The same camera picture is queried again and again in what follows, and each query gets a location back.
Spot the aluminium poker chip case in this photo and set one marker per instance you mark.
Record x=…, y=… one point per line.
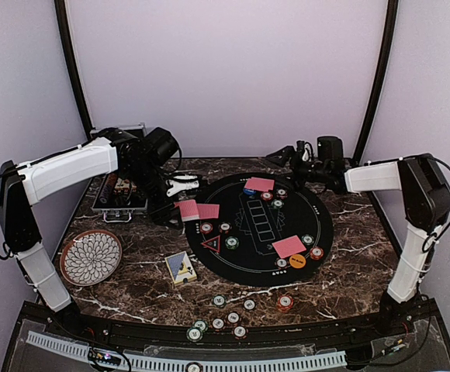
x=120, y=208

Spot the blue small blind button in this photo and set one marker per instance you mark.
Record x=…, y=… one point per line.
x=249, y=191

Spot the dealt card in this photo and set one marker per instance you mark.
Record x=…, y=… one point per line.
x=289, y=246
x=208, y=211
x=260, y=184

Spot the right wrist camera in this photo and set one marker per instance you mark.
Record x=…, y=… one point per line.
x=307, y=152

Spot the green 20 chips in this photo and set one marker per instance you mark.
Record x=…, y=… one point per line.
x=307, y=239
x=277, y=203
x=232, y=242

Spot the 100 chip on rail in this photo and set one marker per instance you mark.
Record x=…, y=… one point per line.
x=217, y=324

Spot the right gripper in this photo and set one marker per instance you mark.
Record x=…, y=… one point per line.
x=288, y=153

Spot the fallen green 20 chip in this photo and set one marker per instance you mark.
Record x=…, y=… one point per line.
x=201, y=324
x=194, y=334

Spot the orange big blind button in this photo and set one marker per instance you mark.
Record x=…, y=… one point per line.
x=297, y=261

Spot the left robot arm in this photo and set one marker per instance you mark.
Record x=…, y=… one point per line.
x=139, y=160

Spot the purple chip roll in case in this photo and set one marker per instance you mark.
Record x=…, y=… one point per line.
x=104, y=195

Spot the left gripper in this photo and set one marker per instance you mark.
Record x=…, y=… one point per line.
x=160, y=212

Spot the gold blue card box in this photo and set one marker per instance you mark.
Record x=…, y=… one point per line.
x=180, y=268

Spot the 100 chips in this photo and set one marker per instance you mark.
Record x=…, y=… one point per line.
x=225, y=227
x=281, y=263
x=282, y=193

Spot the red card box in case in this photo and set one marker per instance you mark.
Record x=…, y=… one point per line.
x=124, y=187

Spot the orange chip roll in case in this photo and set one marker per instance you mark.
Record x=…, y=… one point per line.
x=111, y=180

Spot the red 5 chip stack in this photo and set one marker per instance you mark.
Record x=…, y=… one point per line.
x=285, y=303

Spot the black round poker mat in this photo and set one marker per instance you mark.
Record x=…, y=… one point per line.
x=258, y=225

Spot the red triangle all-in marker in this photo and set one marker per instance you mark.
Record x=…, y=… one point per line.
x=212, y=244

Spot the red-backed card deck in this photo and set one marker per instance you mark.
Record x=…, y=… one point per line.
x=188, y=210

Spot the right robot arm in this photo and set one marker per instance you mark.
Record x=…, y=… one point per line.
x=424, y=188

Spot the black orange 100 chip stack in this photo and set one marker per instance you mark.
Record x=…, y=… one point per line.
x=249, y=304

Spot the floral ceramic plate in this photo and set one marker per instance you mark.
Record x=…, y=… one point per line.
x=91, y=257

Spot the fallen 100 chip on duct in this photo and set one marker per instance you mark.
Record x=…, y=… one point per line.
x=194, y=367

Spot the green 20 chip stack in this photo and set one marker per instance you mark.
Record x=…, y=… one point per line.
x=219, y=301

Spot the red 5 chips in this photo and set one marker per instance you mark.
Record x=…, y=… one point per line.
x=206, y=228
x=266, y=196
x=316, y=253

